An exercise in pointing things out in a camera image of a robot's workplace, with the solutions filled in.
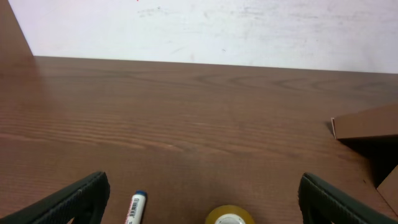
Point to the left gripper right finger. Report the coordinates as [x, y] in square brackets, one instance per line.
[320, 202]

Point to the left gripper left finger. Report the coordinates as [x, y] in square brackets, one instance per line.
[81, 202]

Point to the blue capped white marker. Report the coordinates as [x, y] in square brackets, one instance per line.
[136, 208]

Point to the yellow tape roll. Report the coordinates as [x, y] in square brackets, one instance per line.
[229, 214]

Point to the open cardboard box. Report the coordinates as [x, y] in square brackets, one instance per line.
[372, 133]

